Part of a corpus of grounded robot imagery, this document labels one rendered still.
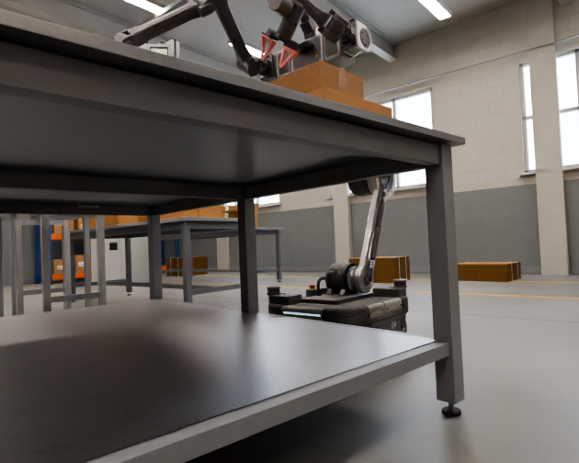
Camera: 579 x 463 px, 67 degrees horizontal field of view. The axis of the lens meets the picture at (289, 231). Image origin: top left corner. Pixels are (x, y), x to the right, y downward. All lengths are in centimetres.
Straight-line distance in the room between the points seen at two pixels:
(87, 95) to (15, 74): 9
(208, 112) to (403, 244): 657
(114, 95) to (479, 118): 650
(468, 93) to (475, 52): 57
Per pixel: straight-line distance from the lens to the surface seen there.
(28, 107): 100
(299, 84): 157
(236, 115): 85
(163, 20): 203
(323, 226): 807
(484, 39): 733
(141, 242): 766
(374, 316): 204
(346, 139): 106
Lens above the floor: 53
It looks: 2 degrees up
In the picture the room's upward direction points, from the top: 2 degrees counter-clockwise
